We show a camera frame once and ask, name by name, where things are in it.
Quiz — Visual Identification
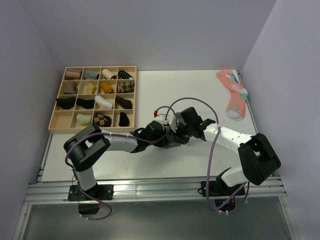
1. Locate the grey sock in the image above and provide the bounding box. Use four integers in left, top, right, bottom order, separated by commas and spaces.
163, 141, 181, 148

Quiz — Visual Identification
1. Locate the taupe rolled sock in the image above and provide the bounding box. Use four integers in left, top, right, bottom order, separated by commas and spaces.
63, 81, 78, 95

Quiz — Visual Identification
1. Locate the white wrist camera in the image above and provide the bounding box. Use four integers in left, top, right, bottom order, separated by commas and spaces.
153, 110, 174, 130
170, 112, 187, 133

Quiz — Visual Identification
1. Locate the cream rolled sock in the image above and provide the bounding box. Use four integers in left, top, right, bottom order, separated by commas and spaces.
83, 83, 97, 95

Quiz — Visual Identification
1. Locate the black rolled sock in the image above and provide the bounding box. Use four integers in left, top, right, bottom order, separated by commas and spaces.
56, 97, 76, 110
76, 98, 95, 109
118, 111, 130, 127

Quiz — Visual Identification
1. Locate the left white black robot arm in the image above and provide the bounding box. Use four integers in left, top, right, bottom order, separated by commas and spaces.
63, 121, 172, 200

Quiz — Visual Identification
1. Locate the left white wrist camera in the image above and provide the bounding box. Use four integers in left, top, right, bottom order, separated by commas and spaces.
153, 110, 174, 130

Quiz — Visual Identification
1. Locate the mustard yellow rolled sock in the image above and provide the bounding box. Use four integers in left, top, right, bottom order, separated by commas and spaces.
100, 81, 114, 94

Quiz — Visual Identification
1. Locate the wooden compartment tray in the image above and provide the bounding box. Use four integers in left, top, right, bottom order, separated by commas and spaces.
48, 65, 137, 134

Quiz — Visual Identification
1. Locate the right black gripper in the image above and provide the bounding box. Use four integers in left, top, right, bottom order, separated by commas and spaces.
169, 121, 193, 145

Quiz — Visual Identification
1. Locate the brown argyle rolled sock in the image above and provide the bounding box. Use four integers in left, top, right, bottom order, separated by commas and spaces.
92, 112, 112, 128

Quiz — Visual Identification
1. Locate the light blue rolled sock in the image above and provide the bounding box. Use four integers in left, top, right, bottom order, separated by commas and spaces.
83, 70, 100, 80

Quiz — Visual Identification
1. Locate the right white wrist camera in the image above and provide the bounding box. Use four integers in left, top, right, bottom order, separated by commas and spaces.
170, 112, 187, 133

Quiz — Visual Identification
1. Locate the pink patterned sock pair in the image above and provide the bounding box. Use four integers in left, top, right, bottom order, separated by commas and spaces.
216, 69, 248, 121

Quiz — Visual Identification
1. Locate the pale green rolled sock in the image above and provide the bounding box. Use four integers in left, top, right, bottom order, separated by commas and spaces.
76, 113, 92, 125

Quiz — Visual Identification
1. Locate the aluminium rail frame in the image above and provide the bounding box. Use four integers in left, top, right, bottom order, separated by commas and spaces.
14, 132, 301, 240

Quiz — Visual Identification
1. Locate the white brown rolled sock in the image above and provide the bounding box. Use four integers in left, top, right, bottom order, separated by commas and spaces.
101, 68, 117, 80

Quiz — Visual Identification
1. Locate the brown checkered rolled sock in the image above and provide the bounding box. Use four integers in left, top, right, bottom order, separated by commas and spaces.
117, 81, 135, 94

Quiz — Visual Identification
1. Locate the black white striped sock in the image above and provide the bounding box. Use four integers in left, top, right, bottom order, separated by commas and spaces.
118, 70, 133, 80

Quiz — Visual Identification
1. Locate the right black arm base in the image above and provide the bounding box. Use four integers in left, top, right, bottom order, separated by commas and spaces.
197, 180, 248, 214

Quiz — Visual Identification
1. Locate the beige purple rolled sock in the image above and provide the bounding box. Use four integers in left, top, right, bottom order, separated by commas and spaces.
65, 69, 82, 80

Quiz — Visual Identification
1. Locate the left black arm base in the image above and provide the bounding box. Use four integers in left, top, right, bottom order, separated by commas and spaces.
67, 184, 114, 216

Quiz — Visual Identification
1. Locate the black rolled sock middle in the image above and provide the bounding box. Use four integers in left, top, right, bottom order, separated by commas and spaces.
76, 98, 95, 109

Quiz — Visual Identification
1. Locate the dark brown rolled sock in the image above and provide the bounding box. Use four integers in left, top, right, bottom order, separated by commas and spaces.
115, 96, 133, 110

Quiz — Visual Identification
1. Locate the black rolled sock bottom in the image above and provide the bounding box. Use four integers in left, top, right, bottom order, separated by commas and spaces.
118, 111, 130, 127

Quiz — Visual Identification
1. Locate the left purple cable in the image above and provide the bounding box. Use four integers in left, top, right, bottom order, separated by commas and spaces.
64, 106, 173, 221

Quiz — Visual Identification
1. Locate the black rolled sock left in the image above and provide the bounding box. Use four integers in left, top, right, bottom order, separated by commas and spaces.
56, 97, 76, 110

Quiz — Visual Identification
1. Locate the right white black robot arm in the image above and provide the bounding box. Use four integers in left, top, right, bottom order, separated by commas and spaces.
172, 107, 281, 195

